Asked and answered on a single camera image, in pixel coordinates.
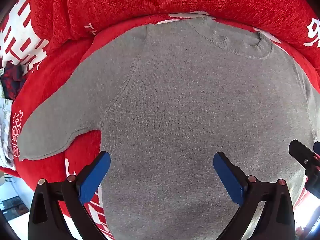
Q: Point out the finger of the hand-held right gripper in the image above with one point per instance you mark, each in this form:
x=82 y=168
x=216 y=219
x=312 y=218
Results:
x=303 y=155

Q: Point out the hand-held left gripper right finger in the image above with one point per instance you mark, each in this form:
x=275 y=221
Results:
x=230 y=177

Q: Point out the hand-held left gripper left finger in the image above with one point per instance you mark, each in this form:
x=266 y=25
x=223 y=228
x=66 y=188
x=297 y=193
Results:
x=93 y=176

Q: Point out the grey knit sweater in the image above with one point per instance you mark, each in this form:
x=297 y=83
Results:
x=190 y=120

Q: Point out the light floral cloth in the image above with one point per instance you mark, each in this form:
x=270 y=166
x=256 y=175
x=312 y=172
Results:
x=4 y=127

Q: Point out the dark red patterned cloth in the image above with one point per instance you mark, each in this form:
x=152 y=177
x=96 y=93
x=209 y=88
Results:
x=11 y=78

